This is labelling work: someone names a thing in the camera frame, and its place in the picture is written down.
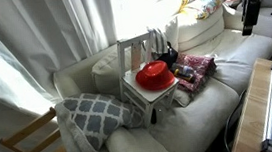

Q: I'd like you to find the red bowl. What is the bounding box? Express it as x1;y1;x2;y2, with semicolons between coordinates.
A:
134;58;177;93

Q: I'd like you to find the grey white striped towel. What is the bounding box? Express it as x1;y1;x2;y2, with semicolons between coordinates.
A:
146;25;170;57

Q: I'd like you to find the small white wooden chair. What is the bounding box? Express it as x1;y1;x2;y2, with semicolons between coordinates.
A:
114;28;184;131

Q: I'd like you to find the black hat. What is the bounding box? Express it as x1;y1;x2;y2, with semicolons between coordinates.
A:
154;41;180;70

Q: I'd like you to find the light wooden chair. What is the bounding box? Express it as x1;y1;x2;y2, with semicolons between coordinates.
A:
0;102;97;152

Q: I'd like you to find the clear plastic water bottle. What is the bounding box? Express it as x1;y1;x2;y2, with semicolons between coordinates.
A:
169;60;195;78

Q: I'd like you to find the black bottle with yellow band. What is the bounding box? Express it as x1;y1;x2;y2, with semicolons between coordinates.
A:
174;67;197;85

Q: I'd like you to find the grey white lattice pillow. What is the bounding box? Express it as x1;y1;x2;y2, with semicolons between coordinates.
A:
53;87;147;152

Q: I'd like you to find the pink patterned pillow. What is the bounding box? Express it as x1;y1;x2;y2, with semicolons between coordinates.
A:
172;49;220;96

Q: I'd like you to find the white fabric sofa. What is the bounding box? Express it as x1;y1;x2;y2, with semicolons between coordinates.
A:
47;0;272;152

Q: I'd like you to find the floral print pillow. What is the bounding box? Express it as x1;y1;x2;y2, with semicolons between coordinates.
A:
177;0;237;23

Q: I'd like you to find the white sheer curtain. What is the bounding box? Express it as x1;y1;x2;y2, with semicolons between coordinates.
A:
0;0;132;152

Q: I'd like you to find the light wooden table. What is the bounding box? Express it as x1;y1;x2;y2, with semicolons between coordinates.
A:
222;56;272;152

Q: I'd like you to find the black floor cable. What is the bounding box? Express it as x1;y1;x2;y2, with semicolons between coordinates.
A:
219;89;254;152

